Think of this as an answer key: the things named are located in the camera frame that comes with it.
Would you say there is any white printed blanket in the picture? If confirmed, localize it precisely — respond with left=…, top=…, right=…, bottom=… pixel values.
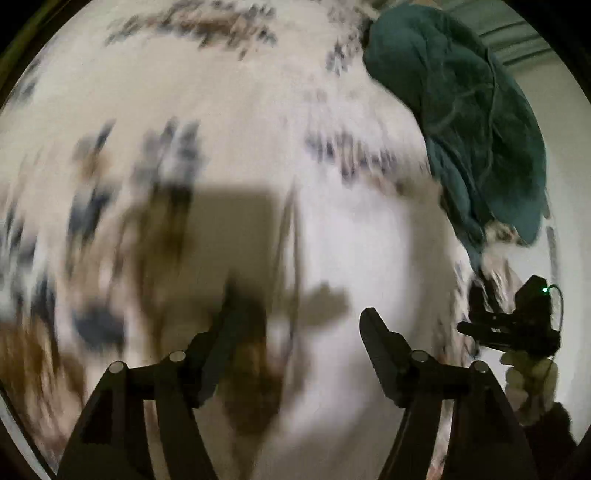
left=0, top=0, right=527, bottom=480

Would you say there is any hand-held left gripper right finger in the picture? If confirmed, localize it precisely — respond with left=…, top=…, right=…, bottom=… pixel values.
left=359, top=308, right=539, bottom=480

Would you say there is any teal garment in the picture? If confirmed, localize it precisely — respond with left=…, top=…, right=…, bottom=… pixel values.
left=363, top=4, right=548, bottom=278

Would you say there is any person's right hand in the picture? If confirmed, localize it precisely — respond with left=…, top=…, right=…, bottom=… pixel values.
left=501, top=352, right=560, bottom=426

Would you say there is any person's right forearm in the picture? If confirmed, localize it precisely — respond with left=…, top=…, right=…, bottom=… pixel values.
left=522, top=401, right=581, bottom=464

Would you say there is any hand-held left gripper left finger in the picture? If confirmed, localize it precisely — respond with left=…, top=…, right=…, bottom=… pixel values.
left=58, top=285, right=243, bottom=480

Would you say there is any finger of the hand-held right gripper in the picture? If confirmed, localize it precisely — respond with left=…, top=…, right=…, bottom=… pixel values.
left=457, top=320, right=509, bottom=348
left=468, top=284, right=517, bottom=325

